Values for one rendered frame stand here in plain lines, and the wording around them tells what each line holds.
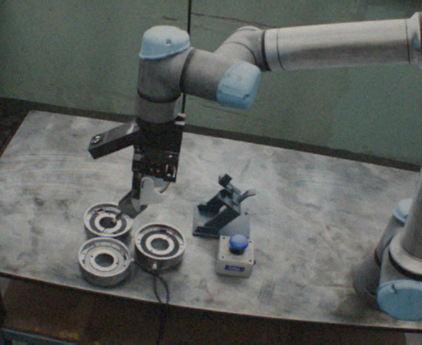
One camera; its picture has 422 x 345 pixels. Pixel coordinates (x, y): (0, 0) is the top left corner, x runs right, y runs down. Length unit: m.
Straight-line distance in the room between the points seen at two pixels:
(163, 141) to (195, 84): 0.15
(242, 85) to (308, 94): 1.93
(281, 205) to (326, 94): 1.50
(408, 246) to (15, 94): 2.43
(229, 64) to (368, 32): 0.23
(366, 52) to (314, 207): 0.57
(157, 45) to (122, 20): 1.79
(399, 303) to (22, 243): 0.76
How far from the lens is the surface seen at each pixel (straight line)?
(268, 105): 2.72
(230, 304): 1.04
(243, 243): 1.05
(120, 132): 0.91
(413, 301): 0.93
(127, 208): 1.02
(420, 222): 0.85
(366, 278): 1.12
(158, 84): 0.83
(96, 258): 1.05
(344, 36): 0.86
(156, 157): 0.90
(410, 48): 0.85
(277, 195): 1.31
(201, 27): 2.54
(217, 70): 0.79
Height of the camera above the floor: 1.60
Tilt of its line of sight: 37 degrees down
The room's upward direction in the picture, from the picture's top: 11 degrees clockwise
